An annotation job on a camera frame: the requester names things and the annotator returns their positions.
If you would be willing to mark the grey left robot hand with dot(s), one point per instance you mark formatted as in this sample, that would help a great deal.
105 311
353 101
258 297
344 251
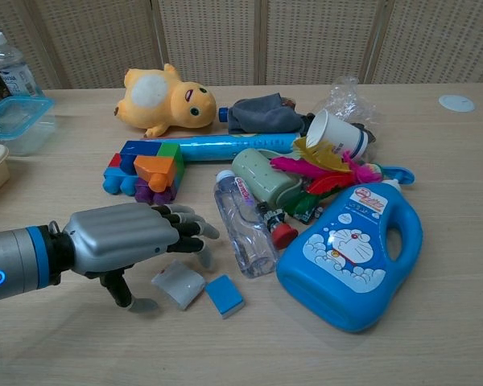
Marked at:
116 232

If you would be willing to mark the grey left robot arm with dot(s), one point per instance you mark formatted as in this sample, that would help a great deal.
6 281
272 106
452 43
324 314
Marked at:
12 261

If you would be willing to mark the grey white small block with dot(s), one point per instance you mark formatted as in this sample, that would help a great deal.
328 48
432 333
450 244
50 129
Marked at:
179 284

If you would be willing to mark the colourful building block assembly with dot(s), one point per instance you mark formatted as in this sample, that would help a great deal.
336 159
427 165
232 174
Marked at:
149 171

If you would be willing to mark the blue and white mahjong tile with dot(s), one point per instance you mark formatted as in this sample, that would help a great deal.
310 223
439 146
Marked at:
224 296

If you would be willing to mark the clear empty plastic bottle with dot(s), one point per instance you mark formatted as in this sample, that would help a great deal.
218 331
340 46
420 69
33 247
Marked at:
244 229

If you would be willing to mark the yellow plush toy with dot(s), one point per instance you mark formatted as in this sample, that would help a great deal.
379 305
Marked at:
165 100

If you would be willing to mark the blue cylindrical tube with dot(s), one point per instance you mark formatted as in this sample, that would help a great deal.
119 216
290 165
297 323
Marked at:
233 145

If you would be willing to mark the clear blue-lidded food container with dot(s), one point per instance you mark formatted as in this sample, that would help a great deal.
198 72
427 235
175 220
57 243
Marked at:
18 124

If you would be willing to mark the red emergency stop button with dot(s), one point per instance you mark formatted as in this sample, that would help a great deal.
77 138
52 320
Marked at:
279 229

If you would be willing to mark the grey cloth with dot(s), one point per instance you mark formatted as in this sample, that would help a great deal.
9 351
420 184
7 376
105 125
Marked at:
261 114

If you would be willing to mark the white-capped water bottle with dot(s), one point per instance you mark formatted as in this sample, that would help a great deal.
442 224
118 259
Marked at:
12 66

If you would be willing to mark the colourful feather shuttlecock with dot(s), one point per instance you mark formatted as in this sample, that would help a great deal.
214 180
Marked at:
326 169

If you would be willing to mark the woven folding screen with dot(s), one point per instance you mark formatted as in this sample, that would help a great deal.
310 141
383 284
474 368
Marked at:
241 40

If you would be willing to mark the blue Doraemon detergent jug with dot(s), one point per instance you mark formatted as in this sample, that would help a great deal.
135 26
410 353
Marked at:
352 257

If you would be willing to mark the white paper cup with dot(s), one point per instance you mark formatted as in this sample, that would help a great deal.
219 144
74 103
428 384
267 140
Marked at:
338 134

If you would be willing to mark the crumpled clear plastic bag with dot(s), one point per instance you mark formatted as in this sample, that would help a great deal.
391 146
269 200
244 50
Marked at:
348 98

